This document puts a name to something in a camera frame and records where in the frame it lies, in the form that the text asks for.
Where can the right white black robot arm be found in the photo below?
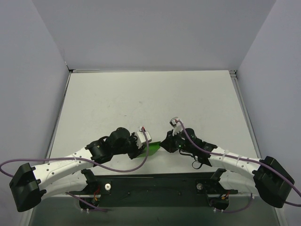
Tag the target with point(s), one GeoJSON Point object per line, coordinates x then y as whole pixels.
{"type": "Point", "coordinates": [263, 177]}

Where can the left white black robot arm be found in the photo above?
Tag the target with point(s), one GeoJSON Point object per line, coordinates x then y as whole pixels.
{"type": "Point", "coordinates": [30, 184]}

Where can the green paper box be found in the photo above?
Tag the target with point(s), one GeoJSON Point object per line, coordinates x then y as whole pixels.
{"type": "Point", "coordinates": [153, 148]}

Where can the aluminium frame rail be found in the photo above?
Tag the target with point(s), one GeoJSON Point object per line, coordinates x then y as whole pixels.
{"type": "Point", "coordinates": [233, 75]}

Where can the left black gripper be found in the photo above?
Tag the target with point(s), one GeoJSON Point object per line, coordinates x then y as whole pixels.
{"type": "Point", "coordinates": [138, 150]}

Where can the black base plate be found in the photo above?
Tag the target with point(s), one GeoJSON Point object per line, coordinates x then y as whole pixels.
{"type": "Point", "coordinates": [200, 189]}

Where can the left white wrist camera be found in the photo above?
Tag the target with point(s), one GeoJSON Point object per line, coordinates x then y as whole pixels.
{"type": "Point", "coordinates": [142, 137]}

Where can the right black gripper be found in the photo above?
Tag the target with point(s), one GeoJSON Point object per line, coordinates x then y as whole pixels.
{"type": "Point", "coordinates": [171, 143]}

